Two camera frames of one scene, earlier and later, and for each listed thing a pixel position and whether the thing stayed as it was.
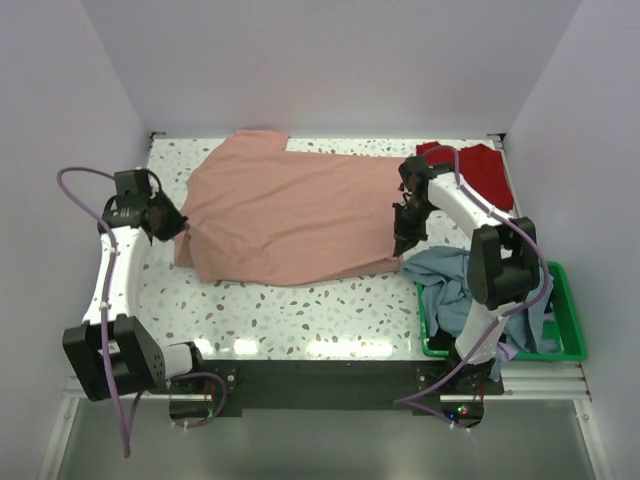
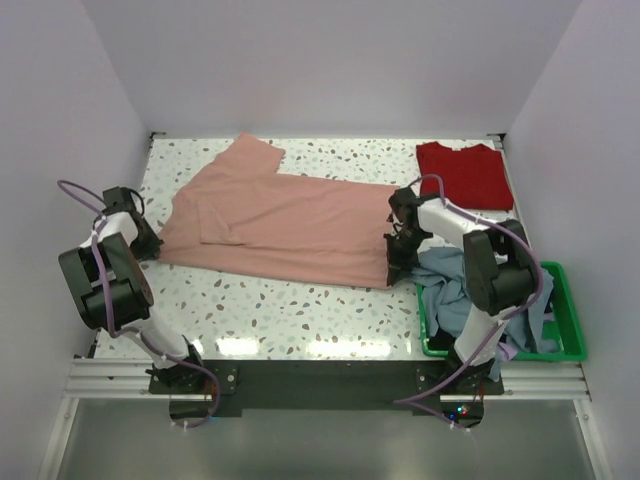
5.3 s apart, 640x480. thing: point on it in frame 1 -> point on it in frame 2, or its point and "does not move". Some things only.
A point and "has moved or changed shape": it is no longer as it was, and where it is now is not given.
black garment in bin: x=442 y=340 does not move
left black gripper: x=178 y=222 -> x=151 y=250
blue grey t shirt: x=442 y=274 does not move
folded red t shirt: x=481 y=166 does not move
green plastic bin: x=572 y=342 does not move
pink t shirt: x=255 y=214 has moved or changed shape
